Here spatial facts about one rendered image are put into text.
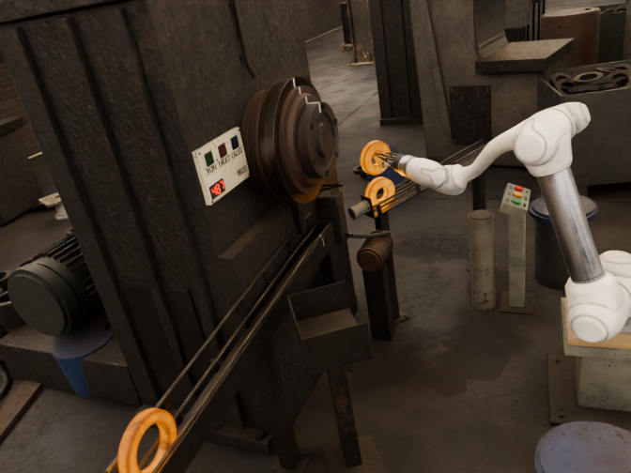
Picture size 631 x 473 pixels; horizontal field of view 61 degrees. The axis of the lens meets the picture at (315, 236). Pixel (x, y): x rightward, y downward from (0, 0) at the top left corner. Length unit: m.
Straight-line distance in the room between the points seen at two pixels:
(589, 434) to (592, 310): 0.39
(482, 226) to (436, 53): 2.27
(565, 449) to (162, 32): 1.59
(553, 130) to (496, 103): 2.82
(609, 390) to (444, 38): 3.09
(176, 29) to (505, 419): 1.83
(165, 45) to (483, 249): 1.73
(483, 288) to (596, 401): 0.78
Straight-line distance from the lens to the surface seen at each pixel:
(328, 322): 1.84
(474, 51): 4.52
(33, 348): 3.04
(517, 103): 4.49
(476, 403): 2.38
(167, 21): 1.69
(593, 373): 2.28
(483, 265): 2.74
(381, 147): 2.46
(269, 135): 1.85
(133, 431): 1.43
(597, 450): 1.68
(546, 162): 1.76
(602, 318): 1.89
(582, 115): 1.89
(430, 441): 2.24
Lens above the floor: 1.66
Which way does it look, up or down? 26 degrees down
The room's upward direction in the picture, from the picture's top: 10 degrees counter-clockwise
